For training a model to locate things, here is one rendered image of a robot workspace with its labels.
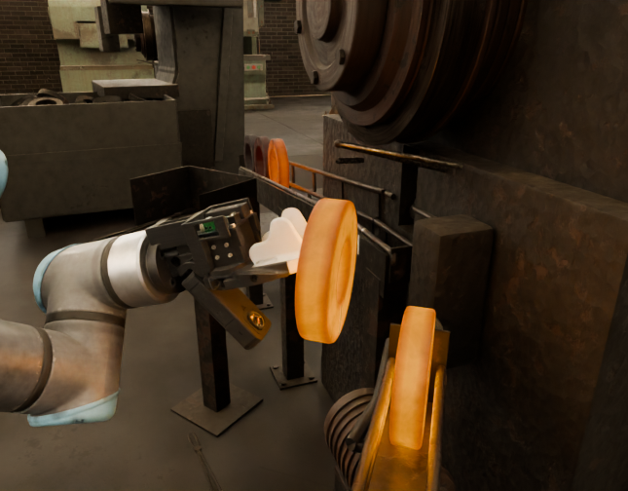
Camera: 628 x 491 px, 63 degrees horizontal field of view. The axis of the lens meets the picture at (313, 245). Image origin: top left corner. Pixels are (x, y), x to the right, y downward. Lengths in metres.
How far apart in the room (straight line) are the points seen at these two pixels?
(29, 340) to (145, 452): 1.03
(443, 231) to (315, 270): 0.32
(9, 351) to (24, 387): 0.04
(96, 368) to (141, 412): 1.10
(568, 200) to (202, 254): 0.45
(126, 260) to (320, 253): 0.24
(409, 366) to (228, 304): 0.22
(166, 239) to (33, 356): 0.18
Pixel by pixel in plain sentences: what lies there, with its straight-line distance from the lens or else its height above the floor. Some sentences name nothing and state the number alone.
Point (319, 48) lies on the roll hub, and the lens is 0.95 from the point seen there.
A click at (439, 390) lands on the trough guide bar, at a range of 0.63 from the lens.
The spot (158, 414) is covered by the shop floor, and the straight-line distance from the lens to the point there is 1.71.
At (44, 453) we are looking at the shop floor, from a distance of 1.70.
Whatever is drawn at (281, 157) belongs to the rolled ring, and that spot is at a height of 0.73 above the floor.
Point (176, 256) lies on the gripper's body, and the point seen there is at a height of 0.83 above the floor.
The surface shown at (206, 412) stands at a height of 0.01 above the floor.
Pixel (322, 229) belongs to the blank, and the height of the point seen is 0.89.
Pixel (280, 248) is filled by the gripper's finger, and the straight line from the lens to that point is 0.54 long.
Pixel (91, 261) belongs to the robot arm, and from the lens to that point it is 0.65.
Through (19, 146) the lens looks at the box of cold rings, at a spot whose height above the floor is 0.53.
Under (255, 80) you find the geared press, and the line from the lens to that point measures 9.25.
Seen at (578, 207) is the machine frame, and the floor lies 0.87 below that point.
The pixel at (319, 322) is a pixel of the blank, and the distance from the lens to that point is 0.50.
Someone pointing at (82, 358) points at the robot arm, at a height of 0.73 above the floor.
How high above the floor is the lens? 1.05
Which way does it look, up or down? 21 degrees down
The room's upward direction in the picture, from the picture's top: straight up
